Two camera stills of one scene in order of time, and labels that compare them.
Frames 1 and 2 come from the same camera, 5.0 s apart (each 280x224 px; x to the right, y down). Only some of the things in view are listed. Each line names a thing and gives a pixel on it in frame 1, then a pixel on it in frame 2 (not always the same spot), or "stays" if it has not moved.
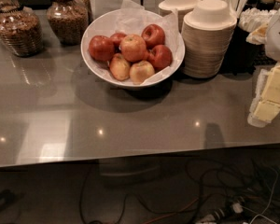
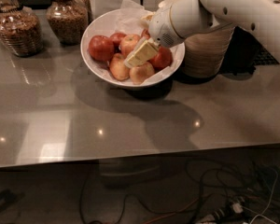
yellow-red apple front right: (140, 71) stays
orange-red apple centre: (133, 48) stays
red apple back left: (118, 36) stays
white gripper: (278, 36) → (161, 28)
